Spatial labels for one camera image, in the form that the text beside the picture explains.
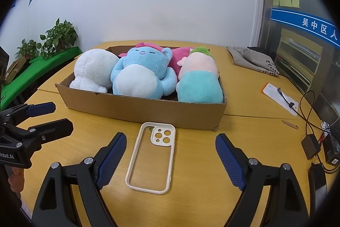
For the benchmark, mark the yellow sticky notes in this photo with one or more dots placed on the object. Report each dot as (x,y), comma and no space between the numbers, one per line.
(287,3)

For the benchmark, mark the small wooden stick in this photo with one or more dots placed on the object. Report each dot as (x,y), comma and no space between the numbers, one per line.
(294,126)

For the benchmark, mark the green potted plant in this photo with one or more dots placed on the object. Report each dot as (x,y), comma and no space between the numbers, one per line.
(57,39)
(28,49)

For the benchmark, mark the black power adapter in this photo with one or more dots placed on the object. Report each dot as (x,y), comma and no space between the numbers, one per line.
(310,146)

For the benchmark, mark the blue banner sign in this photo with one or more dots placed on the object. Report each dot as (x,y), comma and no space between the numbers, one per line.
(319,27)

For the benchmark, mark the blue plush toy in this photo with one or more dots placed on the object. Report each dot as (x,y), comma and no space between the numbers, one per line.
(144,72)

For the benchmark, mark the black box device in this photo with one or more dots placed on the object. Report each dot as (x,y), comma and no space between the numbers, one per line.
(331,150)

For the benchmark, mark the clear beige phone case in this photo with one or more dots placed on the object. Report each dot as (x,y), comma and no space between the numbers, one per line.
(150,167)

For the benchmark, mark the yellow shelf behind glass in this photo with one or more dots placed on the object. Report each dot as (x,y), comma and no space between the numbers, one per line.
(298,59)

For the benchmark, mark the pink and teal plush toy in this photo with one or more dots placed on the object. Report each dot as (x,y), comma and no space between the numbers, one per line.
(198,79)

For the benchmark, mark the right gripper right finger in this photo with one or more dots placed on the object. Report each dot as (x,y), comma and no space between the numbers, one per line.
(285,204)

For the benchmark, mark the grey folded cloth bag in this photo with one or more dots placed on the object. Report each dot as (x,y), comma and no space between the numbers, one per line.
(253,60)

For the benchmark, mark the green cloth covered bench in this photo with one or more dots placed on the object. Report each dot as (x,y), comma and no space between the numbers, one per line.
(36,69)

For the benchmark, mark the person's left hand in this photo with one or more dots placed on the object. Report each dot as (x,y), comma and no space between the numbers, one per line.
(16,179)

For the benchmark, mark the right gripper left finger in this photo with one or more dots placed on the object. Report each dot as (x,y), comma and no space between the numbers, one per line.
(55,204)

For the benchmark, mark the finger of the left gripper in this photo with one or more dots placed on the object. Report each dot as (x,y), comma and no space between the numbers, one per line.
(48,132)
(41,109)

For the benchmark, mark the white paper envelope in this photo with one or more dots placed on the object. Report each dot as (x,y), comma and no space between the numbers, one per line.
(281,98)

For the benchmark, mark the brown cardboard box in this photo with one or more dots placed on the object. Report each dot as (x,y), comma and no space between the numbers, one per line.
(165,110)

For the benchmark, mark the white plush toy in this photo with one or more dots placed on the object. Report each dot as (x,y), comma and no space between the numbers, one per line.
(93,69)

